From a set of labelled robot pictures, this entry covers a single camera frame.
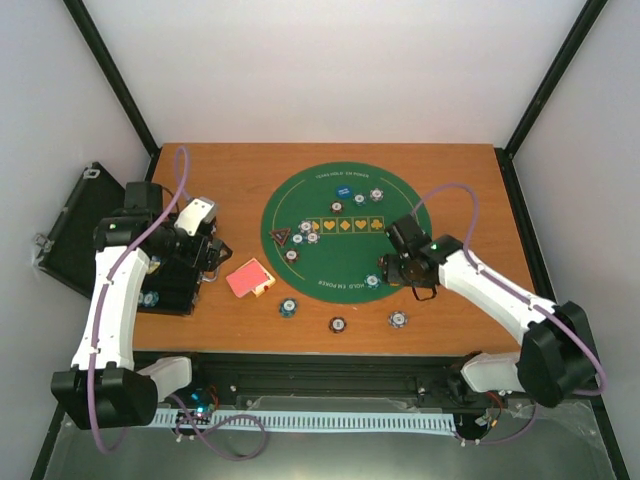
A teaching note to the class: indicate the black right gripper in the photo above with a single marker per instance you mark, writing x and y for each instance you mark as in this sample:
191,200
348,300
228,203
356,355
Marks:
390,273

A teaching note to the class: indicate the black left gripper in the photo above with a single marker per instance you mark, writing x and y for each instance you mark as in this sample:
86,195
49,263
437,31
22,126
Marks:
194,257

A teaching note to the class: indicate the blue 10 chip stack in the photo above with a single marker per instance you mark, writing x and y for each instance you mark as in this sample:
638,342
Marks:
398,319

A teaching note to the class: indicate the black triangular all-in marker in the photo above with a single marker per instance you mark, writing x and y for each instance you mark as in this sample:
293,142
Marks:
280,236

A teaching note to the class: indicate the brown 100 chip stack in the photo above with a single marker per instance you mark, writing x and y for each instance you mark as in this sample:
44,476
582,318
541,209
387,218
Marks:
337,324

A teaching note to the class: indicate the teal 50 chip stack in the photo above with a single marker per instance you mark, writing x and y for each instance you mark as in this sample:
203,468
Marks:
288,307

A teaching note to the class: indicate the blue small blind button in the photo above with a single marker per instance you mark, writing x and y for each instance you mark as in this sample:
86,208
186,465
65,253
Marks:
343,191

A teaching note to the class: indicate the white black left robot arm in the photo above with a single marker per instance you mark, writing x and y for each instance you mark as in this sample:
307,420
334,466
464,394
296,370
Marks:
102,388

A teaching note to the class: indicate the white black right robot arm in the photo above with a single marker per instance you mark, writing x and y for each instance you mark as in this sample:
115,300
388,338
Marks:
556,356

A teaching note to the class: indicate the red playing card deck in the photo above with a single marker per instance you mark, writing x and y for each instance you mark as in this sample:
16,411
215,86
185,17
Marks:
246,278

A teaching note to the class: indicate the yellow card box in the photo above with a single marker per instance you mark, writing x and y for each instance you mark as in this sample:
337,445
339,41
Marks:
270,280

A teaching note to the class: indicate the round green poker mat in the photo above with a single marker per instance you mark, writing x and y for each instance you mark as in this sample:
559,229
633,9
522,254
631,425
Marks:
350,243

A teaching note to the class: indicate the chips inside case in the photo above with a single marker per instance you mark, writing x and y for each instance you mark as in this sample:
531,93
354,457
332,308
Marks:
148,299

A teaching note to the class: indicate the black poker chip case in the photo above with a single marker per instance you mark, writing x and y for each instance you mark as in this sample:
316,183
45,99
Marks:
101,212

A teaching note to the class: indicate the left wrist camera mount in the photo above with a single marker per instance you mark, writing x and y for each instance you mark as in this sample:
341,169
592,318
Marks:
199,216

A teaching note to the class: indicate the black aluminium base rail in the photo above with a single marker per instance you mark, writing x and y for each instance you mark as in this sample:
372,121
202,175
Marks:
232,379

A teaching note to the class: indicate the light blue cable duct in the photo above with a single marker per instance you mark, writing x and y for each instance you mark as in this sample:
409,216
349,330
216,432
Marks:
313,422

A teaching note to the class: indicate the black left frame post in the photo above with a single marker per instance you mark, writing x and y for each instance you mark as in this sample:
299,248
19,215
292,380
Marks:
98,48

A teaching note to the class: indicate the black frame post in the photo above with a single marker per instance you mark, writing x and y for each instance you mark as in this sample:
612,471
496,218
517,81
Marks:
566,53
98,48

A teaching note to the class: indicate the black right frame post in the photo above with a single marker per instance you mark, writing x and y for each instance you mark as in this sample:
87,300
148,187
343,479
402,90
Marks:
566,53

